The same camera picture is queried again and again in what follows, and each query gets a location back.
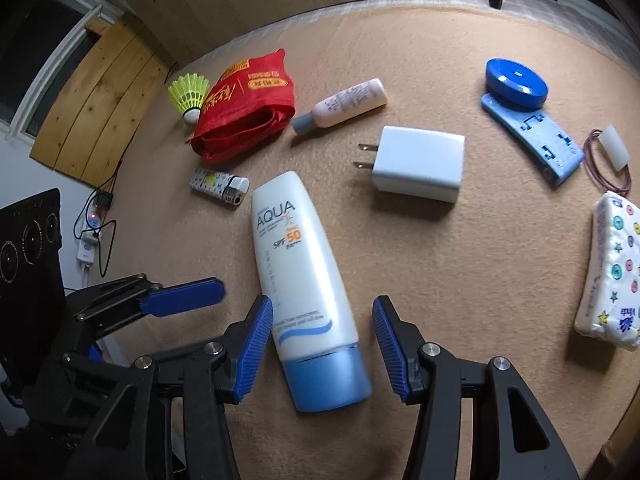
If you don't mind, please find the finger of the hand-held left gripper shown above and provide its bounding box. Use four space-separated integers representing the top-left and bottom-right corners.
72 274 226 326

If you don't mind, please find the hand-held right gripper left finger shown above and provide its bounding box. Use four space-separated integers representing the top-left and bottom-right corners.
62 294 275 480

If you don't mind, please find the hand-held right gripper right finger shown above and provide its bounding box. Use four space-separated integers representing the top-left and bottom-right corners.
371 295 581 480

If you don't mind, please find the white blue-capped sunscreen tube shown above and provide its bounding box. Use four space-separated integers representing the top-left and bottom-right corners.
251 171 373 413

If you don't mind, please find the blue folding phone stand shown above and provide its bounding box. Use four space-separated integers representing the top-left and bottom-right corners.
481 92 585 188

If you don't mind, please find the blue round case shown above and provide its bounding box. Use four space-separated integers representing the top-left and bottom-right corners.
485 57 549 112

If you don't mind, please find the white power strip with plugs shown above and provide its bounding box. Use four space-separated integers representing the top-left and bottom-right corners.
75 160 123 277

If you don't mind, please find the tan blanket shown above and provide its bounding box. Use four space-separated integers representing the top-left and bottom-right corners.
107 2 640 480

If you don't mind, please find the white patterned lighter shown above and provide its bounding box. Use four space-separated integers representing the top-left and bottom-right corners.
190 169 249 207

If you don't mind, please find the red plastic bag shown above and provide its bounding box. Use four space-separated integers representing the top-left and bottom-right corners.
189 49 297 165

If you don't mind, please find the yellow shuttlecock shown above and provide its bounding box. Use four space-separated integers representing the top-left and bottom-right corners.
167 74 211 129

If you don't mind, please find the pine plank board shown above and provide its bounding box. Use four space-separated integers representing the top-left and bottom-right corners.
30 12 178 193

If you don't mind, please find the patterned tissue pack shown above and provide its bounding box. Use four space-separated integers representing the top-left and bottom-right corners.
574 191 640 351

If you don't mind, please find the small white lotion bottle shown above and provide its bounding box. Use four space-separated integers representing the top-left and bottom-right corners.
291 78 388 135

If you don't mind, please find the white framed window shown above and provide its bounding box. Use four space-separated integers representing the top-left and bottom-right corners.
0 0 126 138

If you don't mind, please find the white translucent plastic piece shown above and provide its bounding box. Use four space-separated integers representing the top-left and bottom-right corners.
601 125 631 171

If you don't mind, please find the white wall charger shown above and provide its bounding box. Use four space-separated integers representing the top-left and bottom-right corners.
352 125 466 204

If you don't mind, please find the purple hair tie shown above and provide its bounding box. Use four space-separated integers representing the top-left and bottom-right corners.
585 129 633 193

